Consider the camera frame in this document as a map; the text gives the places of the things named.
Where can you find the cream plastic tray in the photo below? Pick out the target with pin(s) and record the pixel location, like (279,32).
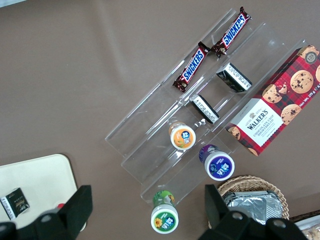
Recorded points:
(37,175)

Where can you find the small black snack box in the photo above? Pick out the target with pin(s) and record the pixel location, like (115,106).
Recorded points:
(16,203)
(232,78)
(203,108)

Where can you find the clear acrylic tiered display stand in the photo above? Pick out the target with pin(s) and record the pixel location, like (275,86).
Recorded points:
(140,140)

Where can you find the small red object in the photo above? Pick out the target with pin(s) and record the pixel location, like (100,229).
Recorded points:
(60,206)

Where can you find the green lid yogurt bottle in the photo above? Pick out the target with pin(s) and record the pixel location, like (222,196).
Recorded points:
(165,220)

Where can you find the silver foil container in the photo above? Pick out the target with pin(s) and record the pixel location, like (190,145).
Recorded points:
(252,205)

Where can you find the clear plastic cookie container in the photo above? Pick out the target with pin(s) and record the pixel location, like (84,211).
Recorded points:
(308,228)

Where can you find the purple lid yogurt bottle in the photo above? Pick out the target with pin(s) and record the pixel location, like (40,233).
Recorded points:
(220,166)

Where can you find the orange lid yogurt bottle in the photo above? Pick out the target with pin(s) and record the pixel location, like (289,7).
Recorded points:
(182,137)

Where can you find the light wicker basket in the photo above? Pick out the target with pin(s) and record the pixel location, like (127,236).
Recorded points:
(250,181)

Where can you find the Snickers chocolate bar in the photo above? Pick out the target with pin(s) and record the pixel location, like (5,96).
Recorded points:
(233,30)
(192,67)

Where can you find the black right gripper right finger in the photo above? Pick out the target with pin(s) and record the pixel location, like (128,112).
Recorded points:
(220,215)

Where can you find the red tartan Walkers shortbread box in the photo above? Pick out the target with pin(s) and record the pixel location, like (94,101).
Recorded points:
(270,112)

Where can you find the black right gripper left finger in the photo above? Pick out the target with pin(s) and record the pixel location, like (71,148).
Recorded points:
(72,212)

